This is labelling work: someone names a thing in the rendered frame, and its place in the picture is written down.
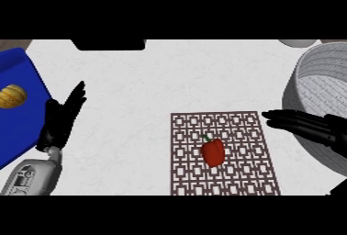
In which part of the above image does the pale grey bowl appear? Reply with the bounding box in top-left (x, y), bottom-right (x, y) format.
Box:
top-left (276, 39), bottom-right (318, 49)

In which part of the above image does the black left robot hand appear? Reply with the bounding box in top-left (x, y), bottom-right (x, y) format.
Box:
top-left (33, 80), bottom-right (88, 154)

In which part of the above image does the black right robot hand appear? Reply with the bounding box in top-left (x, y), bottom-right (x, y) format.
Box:
top-left (259, 109), bottom-right (347, 160)

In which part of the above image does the black appliance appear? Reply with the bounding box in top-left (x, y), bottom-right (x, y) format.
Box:
top-left (70, 39), bottom-right (147, 51)

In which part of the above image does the brown lattice placemat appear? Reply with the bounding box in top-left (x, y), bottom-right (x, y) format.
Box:
top-left (169, 110), bottom-right (282, 196)

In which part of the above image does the blue cutting board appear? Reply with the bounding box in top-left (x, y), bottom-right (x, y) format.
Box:
top-left (0, 47), bottom-right (54, 170)

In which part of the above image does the red bell pepper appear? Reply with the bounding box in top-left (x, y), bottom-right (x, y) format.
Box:
top-left (199, 133), bottom-right (225, 168)

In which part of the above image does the grey wicker basket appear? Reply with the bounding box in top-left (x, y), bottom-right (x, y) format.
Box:
top-left (280, 41), bottom-right (347, 178)

